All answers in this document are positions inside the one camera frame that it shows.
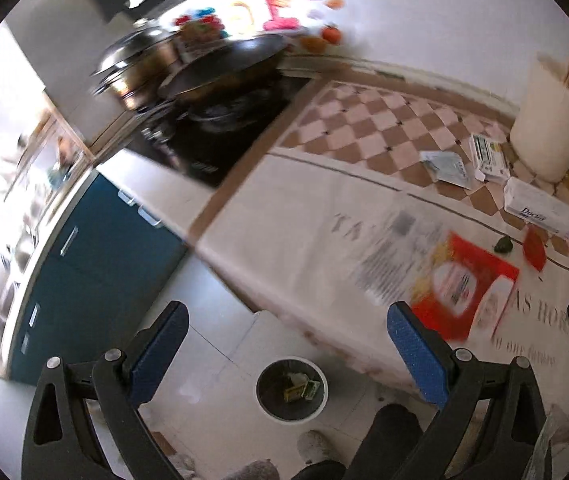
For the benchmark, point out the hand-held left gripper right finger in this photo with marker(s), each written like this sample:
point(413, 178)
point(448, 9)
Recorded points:
point(417, 352)

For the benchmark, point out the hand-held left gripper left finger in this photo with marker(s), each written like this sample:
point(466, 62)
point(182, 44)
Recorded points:
point(158, 355)

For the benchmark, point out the red printed packet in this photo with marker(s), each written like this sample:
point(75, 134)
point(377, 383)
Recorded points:
point(464, 292)

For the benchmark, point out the round bin with black bag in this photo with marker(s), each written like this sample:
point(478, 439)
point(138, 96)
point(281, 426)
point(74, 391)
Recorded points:
point(292, 390)

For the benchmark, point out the small red wrapper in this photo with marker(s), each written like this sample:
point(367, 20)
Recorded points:
point(534, 250)

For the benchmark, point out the person's leg in dark trousers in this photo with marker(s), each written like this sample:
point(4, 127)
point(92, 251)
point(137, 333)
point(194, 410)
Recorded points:
point(389, 442)

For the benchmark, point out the white printed paper leaflet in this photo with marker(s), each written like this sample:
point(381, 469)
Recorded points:
point(389, 255)

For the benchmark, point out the blue kitchen cabinet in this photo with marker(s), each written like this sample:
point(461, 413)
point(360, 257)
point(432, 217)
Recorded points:
point(89, 280)

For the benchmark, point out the small dark green scrap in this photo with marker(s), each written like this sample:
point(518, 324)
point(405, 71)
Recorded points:
point(503, 245)

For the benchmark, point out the long white carton box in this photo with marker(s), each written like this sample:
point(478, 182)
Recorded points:
point(546, 210)

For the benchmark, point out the yellow green small box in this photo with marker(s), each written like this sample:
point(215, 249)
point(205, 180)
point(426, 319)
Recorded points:
point(300, 390)

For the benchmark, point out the clear plastic bag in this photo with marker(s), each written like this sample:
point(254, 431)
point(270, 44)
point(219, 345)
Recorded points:
point(551, 442)

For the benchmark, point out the grey fluffy slipper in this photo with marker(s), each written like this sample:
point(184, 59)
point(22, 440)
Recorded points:
point(252, 471)
point(314, 446)

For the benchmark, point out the printed checkered tablecloth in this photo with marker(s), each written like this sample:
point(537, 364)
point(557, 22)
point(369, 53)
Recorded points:
point(324, 220)

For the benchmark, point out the small white barcode box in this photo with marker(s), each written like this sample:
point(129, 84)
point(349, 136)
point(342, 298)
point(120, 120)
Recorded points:
point(489, 157)

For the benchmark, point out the white cylindrical utensil holder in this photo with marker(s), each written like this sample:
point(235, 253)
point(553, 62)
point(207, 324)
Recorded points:
point(551, 120)

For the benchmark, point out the black gas stove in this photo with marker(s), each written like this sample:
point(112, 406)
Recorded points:
point(224, 130)

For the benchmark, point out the steel pot with lid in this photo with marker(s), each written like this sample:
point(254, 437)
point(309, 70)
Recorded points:
point(134, 67)

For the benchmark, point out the black wok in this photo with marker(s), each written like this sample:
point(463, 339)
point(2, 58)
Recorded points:
point(224, 70)

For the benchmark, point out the orange fruit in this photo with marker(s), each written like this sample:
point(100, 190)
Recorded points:
point(332, 35)

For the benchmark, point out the colourful flower decoration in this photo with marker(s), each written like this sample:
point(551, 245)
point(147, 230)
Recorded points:
point(200, 19)

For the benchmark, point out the pink wall decoration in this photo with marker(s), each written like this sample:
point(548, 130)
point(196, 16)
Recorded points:
point(279, 10)

